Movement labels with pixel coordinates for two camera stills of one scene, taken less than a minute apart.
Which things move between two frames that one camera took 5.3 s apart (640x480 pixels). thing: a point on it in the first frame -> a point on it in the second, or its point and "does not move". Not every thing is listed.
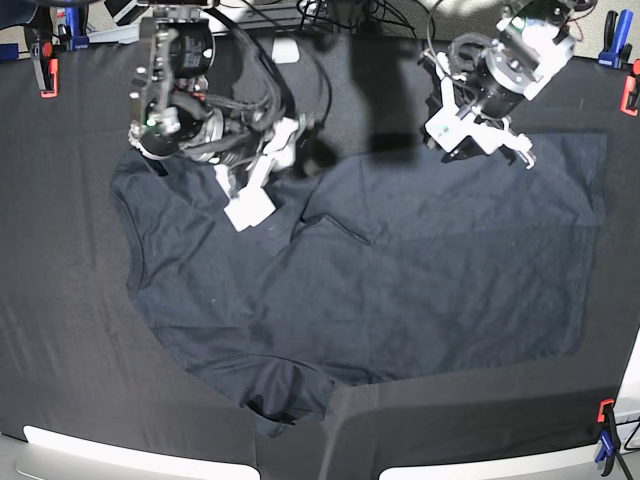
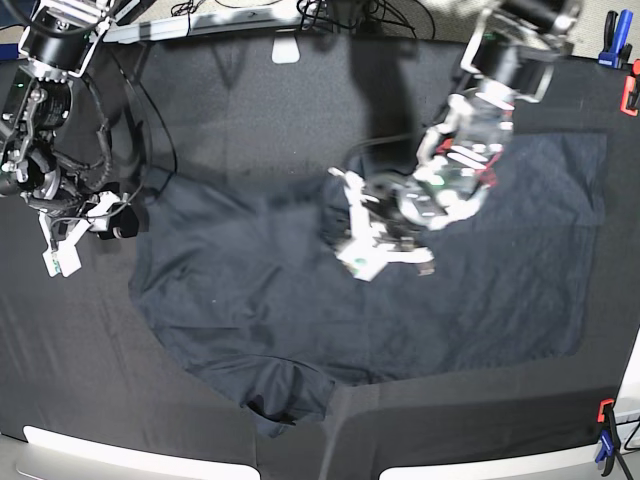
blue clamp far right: (615, 51) does not move
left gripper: (269, 142) -> (112, 217)
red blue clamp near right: (609, 440) does not move
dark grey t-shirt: (436, 266) does not move
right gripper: (456, 125) -> (388, 217)
